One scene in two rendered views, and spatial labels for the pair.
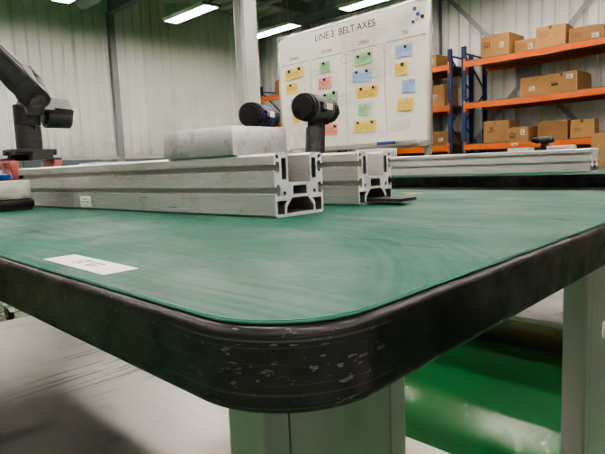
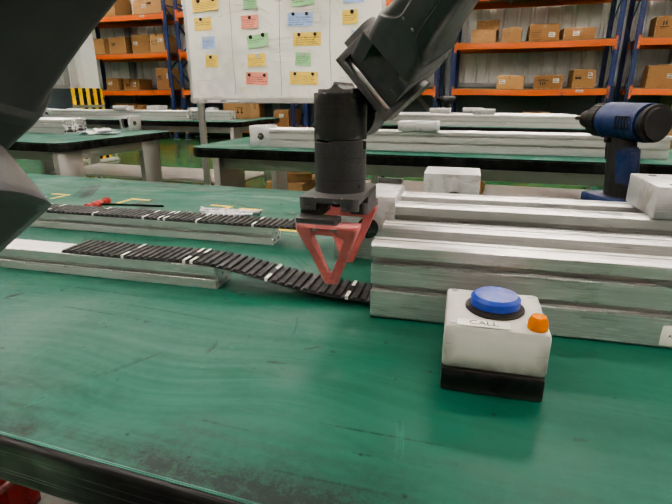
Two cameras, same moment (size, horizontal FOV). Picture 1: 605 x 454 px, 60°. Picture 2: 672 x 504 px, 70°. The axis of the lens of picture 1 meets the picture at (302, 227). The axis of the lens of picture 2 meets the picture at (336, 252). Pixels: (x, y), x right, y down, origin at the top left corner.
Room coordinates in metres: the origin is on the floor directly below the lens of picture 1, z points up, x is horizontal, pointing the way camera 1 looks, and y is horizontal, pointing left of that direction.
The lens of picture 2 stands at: (0.79, 0.89, 1.01)
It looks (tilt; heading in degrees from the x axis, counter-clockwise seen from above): 18 degrees down; 333
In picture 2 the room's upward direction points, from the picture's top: straight up
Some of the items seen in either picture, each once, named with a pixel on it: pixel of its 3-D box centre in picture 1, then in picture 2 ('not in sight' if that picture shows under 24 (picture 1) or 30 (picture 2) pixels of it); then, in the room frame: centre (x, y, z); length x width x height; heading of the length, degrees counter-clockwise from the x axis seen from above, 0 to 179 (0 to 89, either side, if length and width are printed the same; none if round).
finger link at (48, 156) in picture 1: (42, 171); (345, 228); (1.29, 0.63, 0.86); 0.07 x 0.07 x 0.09; 48
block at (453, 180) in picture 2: not in sight; (450, 196); (1.50, 0.29, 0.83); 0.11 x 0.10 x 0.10; 139
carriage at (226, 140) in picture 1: (224, 152); not in sight; (0.82, 0.11, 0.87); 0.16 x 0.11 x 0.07; 49
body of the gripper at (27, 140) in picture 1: (29, 141); (340, 173); (1.27, 0.64, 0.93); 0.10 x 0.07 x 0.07; 138
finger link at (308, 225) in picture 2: (21, 172); (334, 240); (1.25, 0.66, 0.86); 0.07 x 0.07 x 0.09; 48
